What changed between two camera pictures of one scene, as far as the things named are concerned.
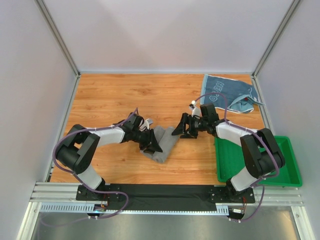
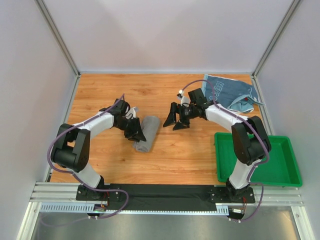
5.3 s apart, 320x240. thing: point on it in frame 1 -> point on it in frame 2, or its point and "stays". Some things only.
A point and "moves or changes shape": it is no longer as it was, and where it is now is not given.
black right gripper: (190, 125) -> (181, 113)
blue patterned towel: (241, 97) stays
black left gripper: (149, 139) -> (129, 126)
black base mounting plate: (122, 197) stays
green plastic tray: (230, 160) stays
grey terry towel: (166, 141) moves or changes shape
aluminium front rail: (48, 197) stays
